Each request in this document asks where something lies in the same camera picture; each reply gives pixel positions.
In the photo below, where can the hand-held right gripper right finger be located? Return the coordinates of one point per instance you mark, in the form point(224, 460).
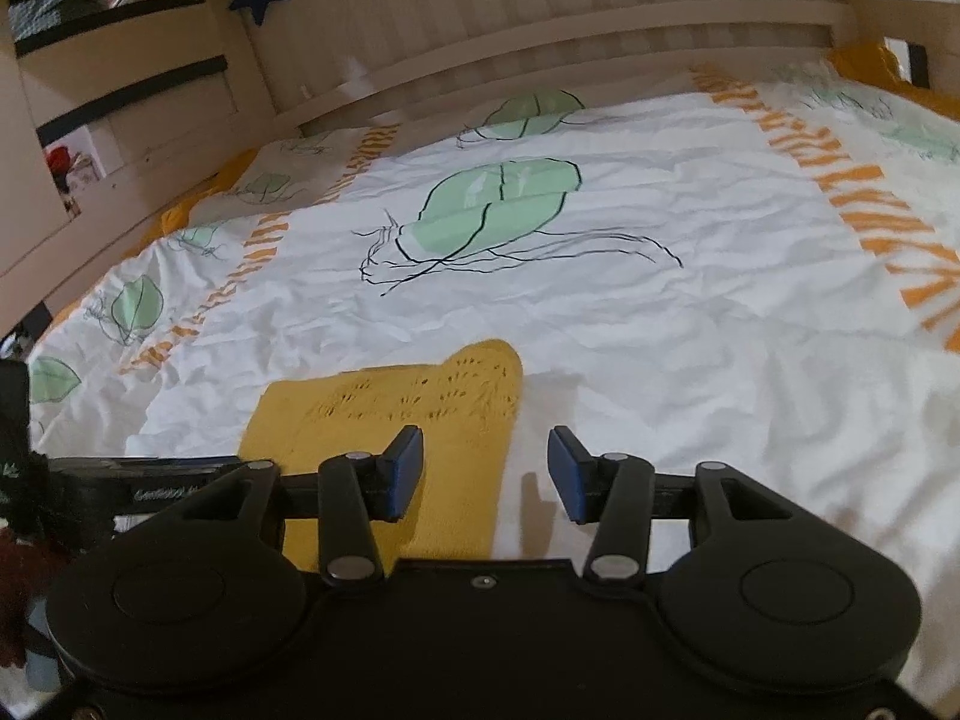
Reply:
point(567, 477)

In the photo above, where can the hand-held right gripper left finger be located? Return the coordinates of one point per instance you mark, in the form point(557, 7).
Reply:
point(406, 474)

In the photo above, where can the yellow knit garment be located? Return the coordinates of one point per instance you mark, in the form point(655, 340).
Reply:
point(450, 405)

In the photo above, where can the leaf printed white duvet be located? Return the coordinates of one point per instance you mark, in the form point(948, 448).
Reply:
point(600, 255)

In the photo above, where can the red toy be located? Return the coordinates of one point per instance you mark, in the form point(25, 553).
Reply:
point(64, 161)

